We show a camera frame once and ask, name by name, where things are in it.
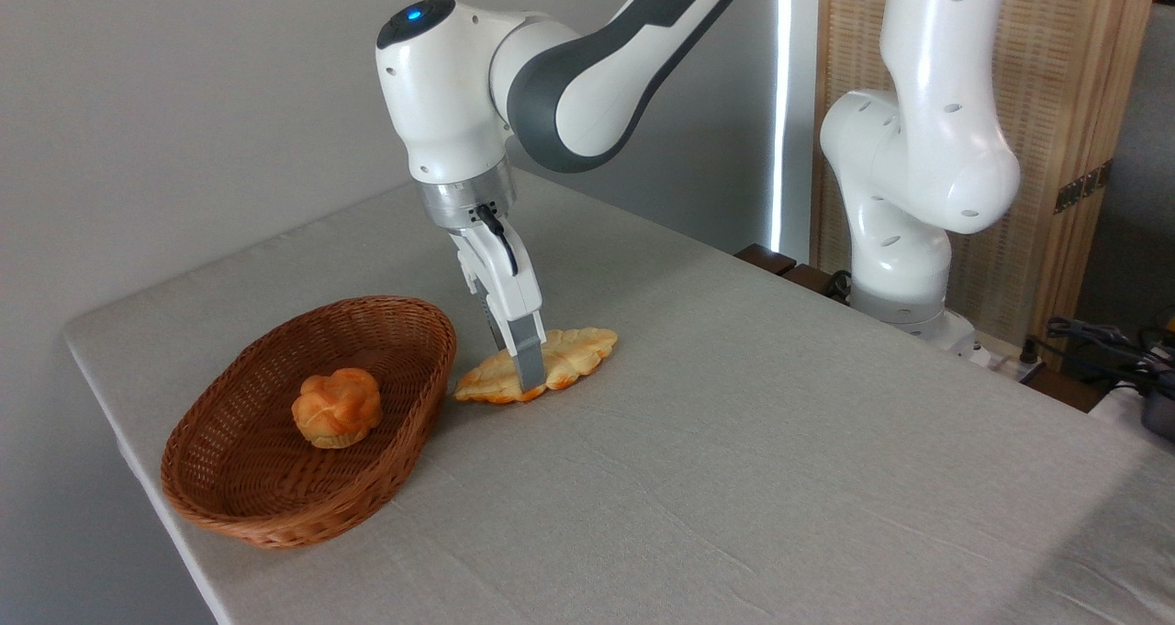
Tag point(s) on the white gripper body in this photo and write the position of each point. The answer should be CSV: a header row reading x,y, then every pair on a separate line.
x,y
500,281

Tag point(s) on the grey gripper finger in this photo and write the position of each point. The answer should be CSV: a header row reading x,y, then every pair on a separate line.
x,y
496,327
530,354

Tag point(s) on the leaf-shaped bread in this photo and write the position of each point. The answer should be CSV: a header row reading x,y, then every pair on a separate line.
x,y
580,350

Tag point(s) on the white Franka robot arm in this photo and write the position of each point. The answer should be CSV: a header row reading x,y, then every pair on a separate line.
x,y
441,83

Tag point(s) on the round orange bread bun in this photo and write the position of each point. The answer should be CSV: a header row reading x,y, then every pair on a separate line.
x,y
337,409

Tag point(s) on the brown wicker basket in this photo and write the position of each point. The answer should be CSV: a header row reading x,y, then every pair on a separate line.
x,y
239,464

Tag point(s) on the grey tablecloth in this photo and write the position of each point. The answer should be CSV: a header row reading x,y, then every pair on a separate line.
x,y
734,469

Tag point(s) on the dark brown wooden ledge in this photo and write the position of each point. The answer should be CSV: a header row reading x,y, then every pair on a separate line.
x,y
780,265

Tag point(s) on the metal screen hinge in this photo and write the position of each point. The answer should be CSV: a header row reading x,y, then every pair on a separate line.
x,y
1083,187

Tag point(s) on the wooden bamboo folding screen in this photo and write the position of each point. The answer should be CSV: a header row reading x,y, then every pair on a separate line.
x,y
1065,74

